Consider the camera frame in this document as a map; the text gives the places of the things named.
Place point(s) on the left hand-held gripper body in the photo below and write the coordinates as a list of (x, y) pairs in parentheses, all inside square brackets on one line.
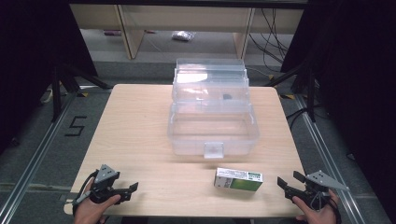
[(104, 179)]

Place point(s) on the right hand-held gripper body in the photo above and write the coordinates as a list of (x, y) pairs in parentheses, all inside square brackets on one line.
[(317, 183)]

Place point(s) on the green and white carton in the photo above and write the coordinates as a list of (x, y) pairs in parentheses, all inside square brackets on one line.
[(246, 184)]

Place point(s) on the clear plastic storage box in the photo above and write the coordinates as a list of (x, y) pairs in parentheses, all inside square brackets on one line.
[(214, 146)]

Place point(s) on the person's right hand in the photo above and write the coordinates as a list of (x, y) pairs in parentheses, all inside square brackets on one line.
[(317, 216)]

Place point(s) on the person's left hand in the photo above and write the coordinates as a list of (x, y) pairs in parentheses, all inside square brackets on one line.
[(90, 210)]

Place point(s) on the black metal stand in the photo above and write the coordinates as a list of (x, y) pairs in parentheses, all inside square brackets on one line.
[(305, 84), (62, 87)]

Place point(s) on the dark curtain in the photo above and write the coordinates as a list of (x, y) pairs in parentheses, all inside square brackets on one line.
[(34, 56), (355, 77)]

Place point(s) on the wooden shelf unit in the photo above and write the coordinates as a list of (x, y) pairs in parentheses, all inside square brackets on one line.
[(130, 34)]

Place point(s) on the crumpled clear plastic bag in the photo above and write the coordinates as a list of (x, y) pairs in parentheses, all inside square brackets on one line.
[(183, 35)]

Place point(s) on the aluminium floor rail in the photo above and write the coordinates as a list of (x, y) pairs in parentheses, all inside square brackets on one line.
[(34, 158), (330, 161)]

